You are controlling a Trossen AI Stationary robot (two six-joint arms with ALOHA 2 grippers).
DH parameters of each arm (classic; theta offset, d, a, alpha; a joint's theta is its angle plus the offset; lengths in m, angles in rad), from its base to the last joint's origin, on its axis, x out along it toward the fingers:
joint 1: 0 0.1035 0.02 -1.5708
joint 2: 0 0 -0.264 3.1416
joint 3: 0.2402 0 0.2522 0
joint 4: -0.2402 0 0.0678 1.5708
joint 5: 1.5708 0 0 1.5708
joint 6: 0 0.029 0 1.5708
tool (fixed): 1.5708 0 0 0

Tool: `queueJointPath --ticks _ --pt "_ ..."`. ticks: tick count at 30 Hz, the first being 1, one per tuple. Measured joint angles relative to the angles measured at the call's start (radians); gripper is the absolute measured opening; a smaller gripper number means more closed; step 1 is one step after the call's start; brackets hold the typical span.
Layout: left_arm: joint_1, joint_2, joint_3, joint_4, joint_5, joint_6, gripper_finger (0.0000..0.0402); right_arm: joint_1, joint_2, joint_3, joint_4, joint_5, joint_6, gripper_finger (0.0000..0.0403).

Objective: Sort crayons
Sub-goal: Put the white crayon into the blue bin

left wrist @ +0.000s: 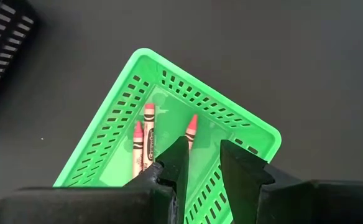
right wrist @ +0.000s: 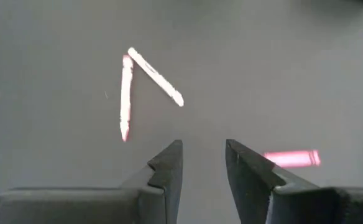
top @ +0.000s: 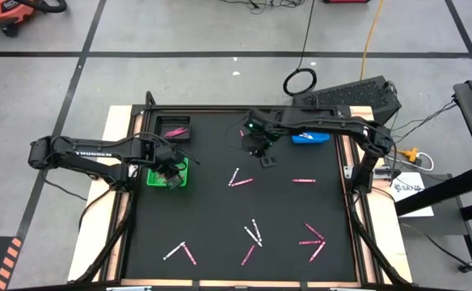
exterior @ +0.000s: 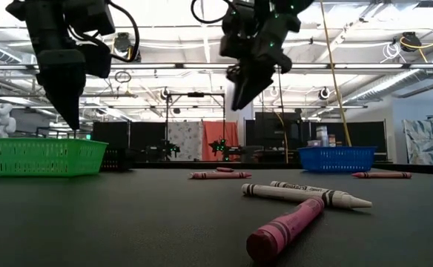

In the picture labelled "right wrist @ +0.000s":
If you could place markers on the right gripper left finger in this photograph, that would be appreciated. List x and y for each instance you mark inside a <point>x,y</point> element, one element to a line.
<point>76,207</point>

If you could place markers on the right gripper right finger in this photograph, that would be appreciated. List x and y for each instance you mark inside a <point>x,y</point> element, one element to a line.
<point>309,207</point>

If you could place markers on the pink crayon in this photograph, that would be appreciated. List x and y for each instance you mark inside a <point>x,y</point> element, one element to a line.
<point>296,158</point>
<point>126,99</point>

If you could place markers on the white crayon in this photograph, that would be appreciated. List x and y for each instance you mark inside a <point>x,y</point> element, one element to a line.
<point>155,76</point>

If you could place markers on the black table mat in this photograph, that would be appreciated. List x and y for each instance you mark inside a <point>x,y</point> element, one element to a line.
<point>60,140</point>

